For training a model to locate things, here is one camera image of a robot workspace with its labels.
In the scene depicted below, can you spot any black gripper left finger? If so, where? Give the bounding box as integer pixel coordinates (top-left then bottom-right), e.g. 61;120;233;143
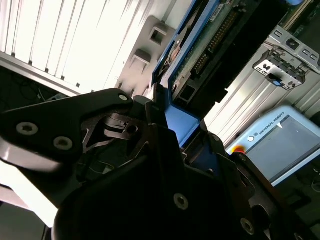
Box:
0;83;186;173

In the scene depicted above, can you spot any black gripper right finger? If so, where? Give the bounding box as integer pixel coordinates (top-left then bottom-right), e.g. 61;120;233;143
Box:
199;119;316;240

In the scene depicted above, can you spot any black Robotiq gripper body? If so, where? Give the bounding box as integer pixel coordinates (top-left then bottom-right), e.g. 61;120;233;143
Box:
51;154;236;240

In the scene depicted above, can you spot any hard disk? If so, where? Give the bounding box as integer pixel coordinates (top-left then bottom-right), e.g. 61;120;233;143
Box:
151;0;288;176

